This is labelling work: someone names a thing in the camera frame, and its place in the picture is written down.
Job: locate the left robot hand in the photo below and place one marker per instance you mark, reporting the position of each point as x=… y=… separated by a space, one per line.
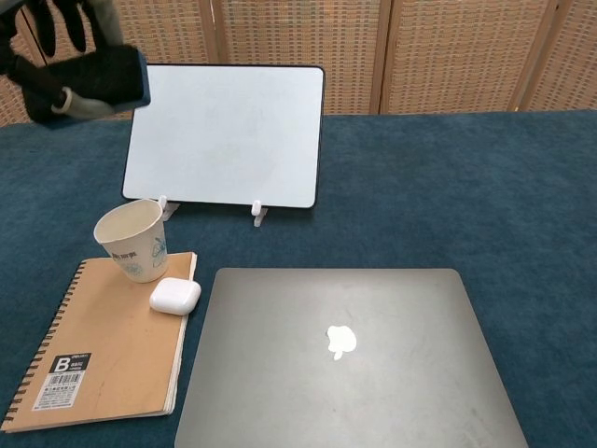
x=37 y=88

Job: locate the black eraser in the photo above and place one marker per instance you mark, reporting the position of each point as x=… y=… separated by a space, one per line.
x=102 y=77

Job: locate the white plastic tab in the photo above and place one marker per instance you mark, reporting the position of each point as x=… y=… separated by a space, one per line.
x=257 y=213
x=166 y=207

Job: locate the brown spiral notebook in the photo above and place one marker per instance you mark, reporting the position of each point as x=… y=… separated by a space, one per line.
x=107 y=340

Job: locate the white printed paper cup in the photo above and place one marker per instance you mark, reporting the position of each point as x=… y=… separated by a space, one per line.
x=135 y=247

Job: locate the white earbuds case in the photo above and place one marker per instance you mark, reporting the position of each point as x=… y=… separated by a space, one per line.
x=175 y=295

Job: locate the woven bamboo folding screen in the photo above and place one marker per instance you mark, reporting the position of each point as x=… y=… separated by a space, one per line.
x=420 y=51

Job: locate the grey laptop with apple logo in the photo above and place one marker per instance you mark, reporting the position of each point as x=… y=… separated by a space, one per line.
x=345 y=359

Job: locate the blue carpet table cover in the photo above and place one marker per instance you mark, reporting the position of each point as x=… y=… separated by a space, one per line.
x=466 y=210

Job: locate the white board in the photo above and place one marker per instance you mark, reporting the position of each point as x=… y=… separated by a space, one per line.
x=224 y=135

